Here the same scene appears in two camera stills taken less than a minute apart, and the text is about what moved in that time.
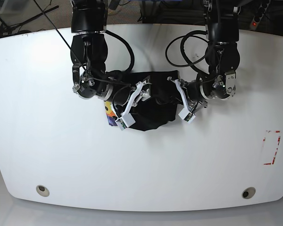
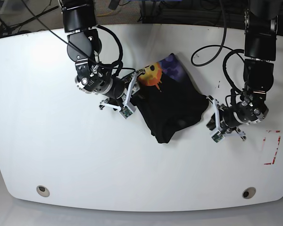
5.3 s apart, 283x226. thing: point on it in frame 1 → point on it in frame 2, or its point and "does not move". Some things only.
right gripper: x=222 y=86 → x=252 y=109
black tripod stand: x=4 y=28 does not move
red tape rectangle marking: x=275 y=155 does not move
